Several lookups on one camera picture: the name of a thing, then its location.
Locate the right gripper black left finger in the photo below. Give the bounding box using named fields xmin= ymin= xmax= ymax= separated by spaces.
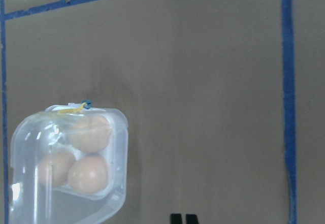
xmin=170 ymin=213 xmax=182 ymax=224

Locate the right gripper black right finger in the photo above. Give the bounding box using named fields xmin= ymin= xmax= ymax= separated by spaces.
xmin=185 ymin=214 xmax=199 ymax=224

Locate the brown egg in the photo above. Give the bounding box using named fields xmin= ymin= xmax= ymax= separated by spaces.
xmin=68 ymin=154 xmax=109 ymax=196
xmin=67 ymin=116 xmax=112 ymax=153
xmin=38 ymin=149 xmax=76 ymax=187

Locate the clear plastic egg box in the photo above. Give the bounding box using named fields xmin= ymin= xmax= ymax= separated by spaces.
xmin=9 ymin=102 xmax=128 ymax=223

